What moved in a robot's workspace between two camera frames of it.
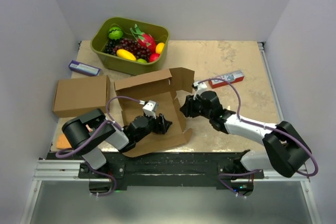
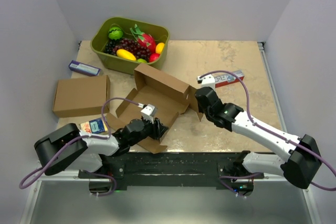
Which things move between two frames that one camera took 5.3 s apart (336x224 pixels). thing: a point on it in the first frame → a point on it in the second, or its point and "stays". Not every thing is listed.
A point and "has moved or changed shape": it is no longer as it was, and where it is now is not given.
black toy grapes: x=109 y=45 stays
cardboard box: x=160 y=87 has moved or changed shape
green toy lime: x=140 y=60 stays
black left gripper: x=164 y=126 → x=157 y=128
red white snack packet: x=231 y=77 stays
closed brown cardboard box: x=75 y=96 stays
